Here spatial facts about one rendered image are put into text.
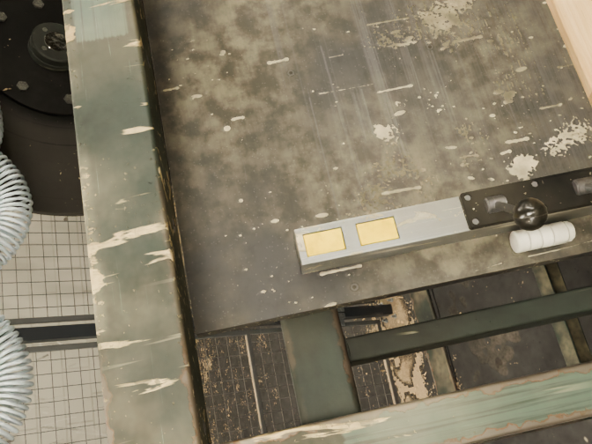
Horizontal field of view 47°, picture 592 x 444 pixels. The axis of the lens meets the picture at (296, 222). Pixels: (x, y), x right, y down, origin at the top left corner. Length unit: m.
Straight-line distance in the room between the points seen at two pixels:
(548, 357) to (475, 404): 1.97
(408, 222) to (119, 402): 0.41
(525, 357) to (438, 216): 2.00
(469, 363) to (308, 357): 2.20
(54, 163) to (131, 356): 0.78
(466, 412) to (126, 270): 0.43
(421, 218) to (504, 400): 0.24
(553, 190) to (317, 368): 0.38
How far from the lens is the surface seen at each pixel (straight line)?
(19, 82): 1.58
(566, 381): 0.87
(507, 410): 0.84
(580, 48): 1.11
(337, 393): 0.90
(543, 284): 2.55
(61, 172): 1.49
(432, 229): 0.89
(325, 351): 0.91
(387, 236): 0.87
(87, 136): 0.90
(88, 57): 0.97
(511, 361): 2.91
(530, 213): 0.79
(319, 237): 0.87
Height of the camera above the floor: 2.18
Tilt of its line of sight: 32 degrees down
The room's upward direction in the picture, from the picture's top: 89 degrees counter-clockwise
